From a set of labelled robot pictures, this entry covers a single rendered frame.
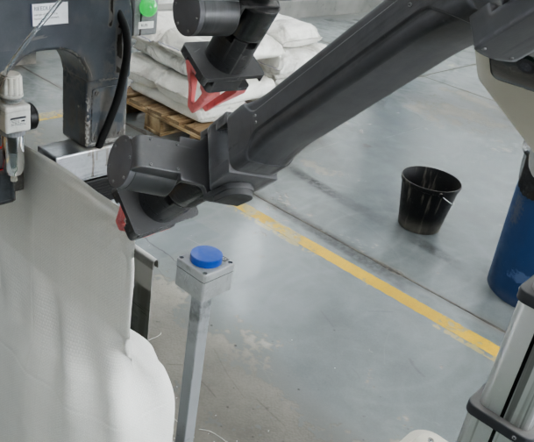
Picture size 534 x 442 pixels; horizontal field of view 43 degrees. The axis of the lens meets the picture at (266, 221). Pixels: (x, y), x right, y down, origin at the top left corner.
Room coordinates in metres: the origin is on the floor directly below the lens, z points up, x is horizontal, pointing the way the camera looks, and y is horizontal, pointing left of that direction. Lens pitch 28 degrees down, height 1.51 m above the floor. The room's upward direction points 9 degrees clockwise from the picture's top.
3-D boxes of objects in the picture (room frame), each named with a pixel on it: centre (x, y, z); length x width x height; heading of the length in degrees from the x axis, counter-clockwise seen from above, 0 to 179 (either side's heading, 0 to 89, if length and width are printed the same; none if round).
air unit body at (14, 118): (0.84, 0.36, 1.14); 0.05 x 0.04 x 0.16; 142
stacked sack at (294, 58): (4.32, 0.05, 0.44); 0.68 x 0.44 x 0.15; 142
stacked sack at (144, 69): (4.07, 0.72, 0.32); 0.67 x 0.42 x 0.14; 145
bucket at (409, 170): (3.08, -0.76, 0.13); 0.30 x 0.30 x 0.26
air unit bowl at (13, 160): (0.84, 0.36, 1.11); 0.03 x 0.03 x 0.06
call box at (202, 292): (1.07, 0.10, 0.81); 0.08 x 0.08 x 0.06; 52
